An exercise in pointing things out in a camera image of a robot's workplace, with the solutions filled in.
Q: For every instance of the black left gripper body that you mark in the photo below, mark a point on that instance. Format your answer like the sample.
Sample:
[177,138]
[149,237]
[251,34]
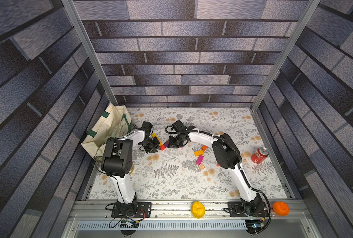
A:
[152,145]

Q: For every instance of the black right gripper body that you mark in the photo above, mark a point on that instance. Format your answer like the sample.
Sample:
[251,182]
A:
[174,141]

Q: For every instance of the orange-yellow wooden block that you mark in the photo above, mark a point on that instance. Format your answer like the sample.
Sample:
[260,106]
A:
[155,137]

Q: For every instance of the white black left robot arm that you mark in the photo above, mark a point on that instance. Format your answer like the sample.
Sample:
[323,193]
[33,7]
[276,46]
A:
[117,161]

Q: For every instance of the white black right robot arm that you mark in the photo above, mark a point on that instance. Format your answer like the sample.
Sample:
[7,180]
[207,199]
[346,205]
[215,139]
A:
[228,157]

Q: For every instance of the yellow-orange flat wooden block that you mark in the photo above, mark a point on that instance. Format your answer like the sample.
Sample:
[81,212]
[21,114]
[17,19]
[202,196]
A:
[199,153]

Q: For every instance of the pink wooden block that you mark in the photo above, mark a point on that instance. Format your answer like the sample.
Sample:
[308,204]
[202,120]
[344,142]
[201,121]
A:
[199,159]

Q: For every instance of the cream green tote bag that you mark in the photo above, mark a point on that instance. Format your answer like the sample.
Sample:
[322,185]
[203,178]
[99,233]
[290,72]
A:
[115,121]

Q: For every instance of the red soda can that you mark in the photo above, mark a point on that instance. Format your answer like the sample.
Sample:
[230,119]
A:
[260,155]

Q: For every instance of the orange mandarin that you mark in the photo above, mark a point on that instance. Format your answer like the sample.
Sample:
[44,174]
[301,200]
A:
[281,208]

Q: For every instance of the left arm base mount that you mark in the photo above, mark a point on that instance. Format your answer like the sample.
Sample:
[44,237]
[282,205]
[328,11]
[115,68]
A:
[139,210]

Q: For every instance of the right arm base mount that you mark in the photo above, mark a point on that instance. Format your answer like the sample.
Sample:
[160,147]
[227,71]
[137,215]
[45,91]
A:
[241,209]

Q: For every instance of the slotted metal cable tray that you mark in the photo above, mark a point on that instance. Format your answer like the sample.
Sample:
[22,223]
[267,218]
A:
[162,225]

